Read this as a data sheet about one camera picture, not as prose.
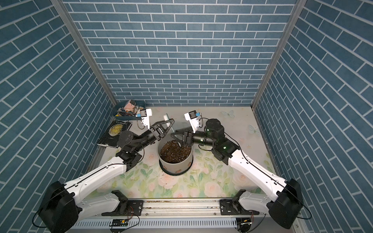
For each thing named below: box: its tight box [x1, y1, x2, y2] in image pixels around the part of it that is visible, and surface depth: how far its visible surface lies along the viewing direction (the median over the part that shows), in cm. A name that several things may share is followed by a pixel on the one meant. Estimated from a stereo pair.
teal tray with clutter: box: [112, 99, 146, 121], surface depth 114 cm
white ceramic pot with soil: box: [156, 139, 194, 173], surface depth 84 cm
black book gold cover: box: [96, 119, 133, 149], surface depth 104 cm
